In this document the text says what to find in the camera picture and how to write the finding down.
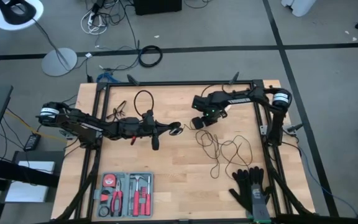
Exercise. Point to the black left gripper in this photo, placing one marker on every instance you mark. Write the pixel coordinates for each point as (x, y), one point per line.
(149, 127)

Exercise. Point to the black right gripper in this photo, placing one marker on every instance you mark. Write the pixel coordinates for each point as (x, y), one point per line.
(213, 115)

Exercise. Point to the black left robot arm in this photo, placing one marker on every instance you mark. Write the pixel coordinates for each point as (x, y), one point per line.
(82, 124)

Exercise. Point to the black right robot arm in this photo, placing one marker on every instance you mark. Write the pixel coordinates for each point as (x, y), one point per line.
(244, 98)

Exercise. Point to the grey tool kit case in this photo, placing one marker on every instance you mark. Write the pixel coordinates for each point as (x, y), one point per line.
(126, 193)

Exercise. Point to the black work glove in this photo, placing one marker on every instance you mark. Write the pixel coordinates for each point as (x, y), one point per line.
(242, 186)

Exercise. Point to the red tape measure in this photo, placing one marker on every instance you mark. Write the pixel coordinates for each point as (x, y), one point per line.
(109, 181)

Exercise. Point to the black glove grey cuff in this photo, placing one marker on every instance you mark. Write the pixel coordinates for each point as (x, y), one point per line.
(259, 202)

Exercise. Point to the small black tape roll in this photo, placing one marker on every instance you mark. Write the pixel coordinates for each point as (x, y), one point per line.
(103, 207)

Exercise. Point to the black box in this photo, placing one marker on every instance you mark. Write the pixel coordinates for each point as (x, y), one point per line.
(157, 6)

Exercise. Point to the white floor lamp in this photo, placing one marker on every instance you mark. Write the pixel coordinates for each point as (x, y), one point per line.
(59, 62)

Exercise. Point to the white power strip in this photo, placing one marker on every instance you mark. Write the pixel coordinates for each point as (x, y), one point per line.
(91, 19)

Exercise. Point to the black power adapter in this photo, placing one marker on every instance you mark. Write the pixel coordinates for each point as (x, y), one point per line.
(32, 142)

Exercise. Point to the white trash bin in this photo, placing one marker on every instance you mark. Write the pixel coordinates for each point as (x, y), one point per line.
(298, 6)

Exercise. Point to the white flat box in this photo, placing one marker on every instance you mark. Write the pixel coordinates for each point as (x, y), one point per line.
(26, 186)

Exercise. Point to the black metal stand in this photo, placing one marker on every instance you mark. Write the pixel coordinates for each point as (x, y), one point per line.
(17, 172)

